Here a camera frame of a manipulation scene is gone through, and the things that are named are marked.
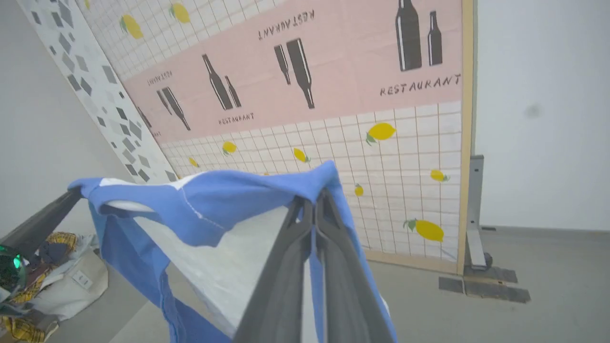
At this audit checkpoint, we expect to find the long black floor tape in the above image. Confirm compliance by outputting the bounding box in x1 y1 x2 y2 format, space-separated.
464 280 531 304

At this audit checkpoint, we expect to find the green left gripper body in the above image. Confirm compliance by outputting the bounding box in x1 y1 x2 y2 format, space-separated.
0 245 27 293

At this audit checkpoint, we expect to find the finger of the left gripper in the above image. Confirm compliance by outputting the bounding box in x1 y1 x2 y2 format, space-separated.
0 188 83 258

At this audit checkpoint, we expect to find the dark navy cloth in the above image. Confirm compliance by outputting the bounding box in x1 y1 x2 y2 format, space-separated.
29 241 72 270

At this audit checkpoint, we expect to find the blue and white garment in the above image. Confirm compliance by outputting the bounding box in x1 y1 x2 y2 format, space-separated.
69 161 398 343

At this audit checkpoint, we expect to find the pile of mixed clothes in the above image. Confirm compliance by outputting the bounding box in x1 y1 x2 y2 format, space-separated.
0 232 79 343

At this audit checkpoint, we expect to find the lemon print partition screen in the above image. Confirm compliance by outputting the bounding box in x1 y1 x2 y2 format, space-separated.
76 0 478 276

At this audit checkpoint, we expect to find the grey diamond pattern panel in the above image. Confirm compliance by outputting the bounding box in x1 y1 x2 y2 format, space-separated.
17 0 180 184

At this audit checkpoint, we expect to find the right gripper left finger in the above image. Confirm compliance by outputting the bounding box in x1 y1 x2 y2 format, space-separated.
232 197 315 343

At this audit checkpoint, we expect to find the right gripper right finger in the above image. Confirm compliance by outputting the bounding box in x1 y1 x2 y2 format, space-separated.
315 189 397 343

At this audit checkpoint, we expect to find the grey metal partition stand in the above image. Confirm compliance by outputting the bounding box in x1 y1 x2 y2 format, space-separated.
465 154 494 270

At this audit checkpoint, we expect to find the beige fabric laundry bag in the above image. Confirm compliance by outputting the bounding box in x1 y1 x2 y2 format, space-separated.
26 236 110 325

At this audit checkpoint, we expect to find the medium black floor tape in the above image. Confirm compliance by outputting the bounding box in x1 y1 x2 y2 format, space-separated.
477 266 519 284

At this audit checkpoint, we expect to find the small black floor tape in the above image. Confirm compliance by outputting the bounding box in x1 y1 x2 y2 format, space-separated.
438 276 466 294

